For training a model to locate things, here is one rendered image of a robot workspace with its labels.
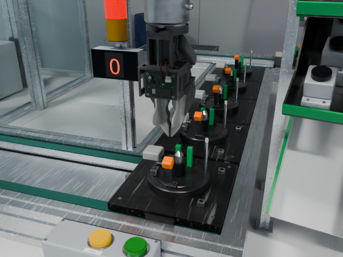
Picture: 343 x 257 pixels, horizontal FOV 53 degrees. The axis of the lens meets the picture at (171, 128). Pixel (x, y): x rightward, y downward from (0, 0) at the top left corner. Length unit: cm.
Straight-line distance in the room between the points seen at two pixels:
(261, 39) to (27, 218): 378
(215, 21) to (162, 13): 456
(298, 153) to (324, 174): 6
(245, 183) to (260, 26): 358
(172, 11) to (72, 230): 44
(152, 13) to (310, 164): 40
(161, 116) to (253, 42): 372
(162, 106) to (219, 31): 447
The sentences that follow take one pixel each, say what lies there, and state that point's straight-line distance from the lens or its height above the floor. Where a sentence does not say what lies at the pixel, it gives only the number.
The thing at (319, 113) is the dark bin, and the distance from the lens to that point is 59.
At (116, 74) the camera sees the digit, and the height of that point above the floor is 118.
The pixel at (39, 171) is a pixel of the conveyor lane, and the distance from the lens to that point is 100.
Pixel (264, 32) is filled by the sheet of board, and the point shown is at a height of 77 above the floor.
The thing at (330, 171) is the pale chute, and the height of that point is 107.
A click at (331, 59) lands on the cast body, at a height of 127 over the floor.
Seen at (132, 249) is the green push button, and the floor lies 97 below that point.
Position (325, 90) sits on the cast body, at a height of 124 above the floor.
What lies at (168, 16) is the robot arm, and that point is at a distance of 56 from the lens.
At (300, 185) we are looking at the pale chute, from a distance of 70.
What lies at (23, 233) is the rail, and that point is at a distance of 84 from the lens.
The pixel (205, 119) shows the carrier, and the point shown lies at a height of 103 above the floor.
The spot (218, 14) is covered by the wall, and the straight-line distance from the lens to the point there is 508.
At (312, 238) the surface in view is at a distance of 87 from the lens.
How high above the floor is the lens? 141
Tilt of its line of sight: 24 degrees down
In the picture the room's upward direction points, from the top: straight up
